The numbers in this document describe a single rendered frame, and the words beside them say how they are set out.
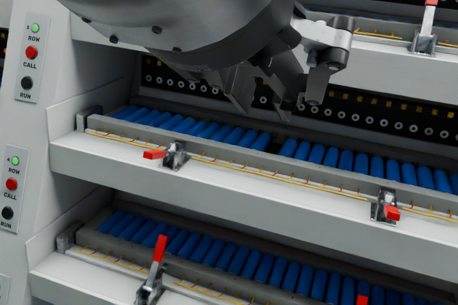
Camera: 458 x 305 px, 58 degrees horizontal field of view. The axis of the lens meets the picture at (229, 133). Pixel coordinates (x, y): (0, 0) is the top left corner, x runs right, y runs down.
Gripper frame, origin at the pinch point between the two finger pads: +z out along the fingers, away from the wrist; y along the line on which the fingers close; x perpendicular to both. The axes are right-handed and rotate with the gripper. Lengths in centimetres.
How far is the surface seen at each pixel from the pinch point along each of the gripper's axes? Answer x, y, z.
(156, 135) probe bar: -4.2, -17.5, 19.5
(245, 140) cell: -1.7, -5.9, 23.6
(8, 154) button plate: -11.8, -37.4, 16.4
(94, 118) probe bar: -3.7, -27.8, 19.6
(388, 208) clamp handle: -6.8, 12.8, 10.6
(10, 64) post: 0.7, -39.5, 13.9
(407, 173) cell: -1.3, 16.1, 24.4
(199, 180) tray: -8.7, -8.5, 15.7
